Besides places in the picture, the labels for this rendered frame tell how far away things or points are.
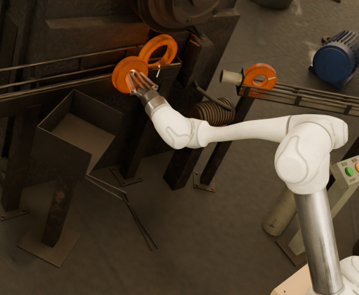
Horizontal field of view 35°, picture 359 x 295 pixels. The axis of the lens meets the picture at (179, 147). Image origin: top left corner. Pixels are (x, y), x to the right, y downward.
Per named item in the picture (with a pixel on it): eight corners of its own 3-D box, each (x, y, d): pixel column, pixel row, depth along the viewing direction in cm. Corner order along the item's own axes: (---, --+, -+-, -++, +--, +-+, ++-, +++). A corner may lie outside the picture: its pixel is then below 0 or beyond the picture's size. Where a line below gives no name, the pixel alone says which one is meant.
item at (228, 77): (218, 77, 258) (222, 67, 254) (238, 81, 259) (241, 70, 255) (220, 85, 254) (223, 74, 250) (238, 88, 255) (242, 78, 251)
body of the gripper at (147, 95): (141, 112, 215) (130, 95, 219) (159, 109, 220) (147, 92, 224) (148, 98, 210) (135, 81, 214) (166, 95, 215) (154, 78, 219)
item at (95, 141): (8, 255, 229) (36, 126, 184) (41, 213, 250) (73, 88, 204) (52, 278, 228) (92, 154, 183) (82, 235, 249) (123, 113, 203)
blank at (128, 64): (110, 61, 216) (115, 65, 214) (144, 51, 223) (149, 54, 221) (111, 94, 226) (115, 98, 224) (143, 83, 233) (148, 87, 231)
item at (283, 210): (256, 221, 291) (303, 151, 258) (272, 215, 298) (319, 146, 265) (271, 239, 285) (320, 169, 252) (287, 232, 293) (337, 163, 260)
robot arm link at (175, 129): (144, 120, 209) (162, 127, 220) (165, 151, 202) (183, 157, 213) (164, 100, 206) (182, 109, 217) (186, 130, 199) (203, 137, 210)
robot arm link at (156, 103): (166, 120, 218) (159, 109, 221) (175, 103, 212) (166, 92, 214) (148, 124, 212) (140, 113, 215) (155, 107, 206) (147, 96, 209)
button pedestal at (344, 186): (271, 243, 283) (331, 158, 244) (301, 230, 298) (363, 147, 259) (292, 268, 275) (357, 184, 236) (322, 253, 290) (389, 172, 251)
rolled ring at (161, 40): (185, 39, 235) (180, 34, 236) (154, 37, 221) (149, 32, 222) (165, 75, 244) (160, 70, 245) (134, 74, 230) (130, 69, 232)
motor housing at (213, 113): (156, 176, 291) (190, 97, 257) (188, 167, 304) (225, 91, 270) (169, 194, 284) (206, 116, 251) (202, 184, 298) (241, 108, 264)
